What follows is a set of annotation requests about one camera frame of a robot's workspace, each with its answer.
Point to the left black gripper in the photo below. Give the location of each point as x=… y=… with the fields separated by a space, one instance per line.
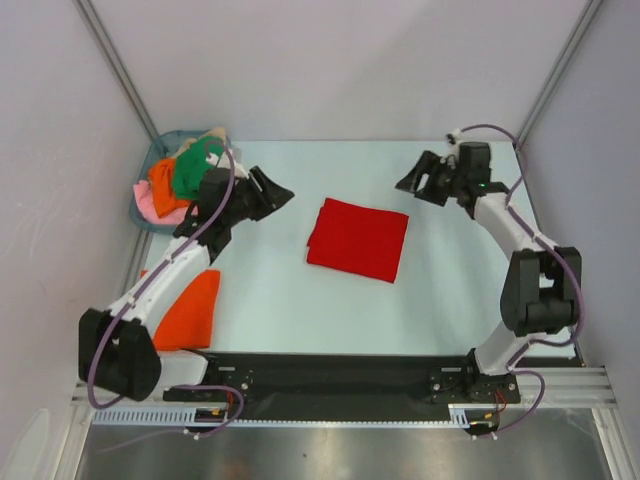
x=276 y=195

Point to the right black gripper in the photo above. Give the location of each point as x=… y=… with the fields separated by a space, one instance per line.
x=431 y=164

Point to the red t shirt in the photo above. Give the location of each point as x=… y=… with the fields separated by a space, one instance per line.
x=358 y=240

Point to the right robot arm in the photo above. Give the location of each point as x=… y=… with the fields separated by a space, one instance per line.
x=541 y=302

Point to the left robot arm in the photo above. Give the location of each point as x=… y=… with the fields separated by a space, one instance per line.
x=116 y=350

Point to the beige garment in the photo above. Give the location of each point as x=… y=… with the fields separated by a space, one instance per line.
x=218 y=132

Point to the green garment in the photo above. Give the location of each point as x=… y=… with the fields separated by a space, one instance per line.
x=191 y=165

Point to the orange garment in basket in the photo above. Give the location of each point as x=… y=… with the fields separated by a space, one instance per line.
x=160 y=178

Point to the blue plastic basket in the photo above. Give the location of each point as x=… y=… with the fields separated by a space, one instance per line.
x=163 y=147

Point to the pink garment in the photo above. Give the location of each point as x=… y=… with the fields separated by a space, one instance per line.
x=144 y=208

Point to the folded orange t shirt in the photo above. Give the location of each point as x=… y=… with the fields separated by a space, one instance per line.
x=189 y=323

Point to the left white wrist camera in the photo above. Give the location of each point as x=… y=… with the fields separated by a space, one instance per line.
x=227 y=162

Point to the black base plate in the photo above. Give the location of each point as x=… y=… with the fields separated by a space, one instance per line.
x=346 y=388

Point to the right aluminium corner post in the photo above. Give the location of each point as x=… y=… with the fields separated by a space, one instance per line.
x=560 y=67

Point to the aluminium corner post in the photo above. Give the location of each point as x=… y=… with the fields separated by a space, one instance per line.
x=560 y=67
x=109 y=51

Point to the white slotted cable duct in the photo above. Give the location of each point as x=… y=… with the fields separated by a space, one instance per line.
x=209 y=417

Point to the left aluminium corner post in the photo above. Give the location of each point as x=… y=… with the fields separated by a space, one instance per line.
x=109 y=51

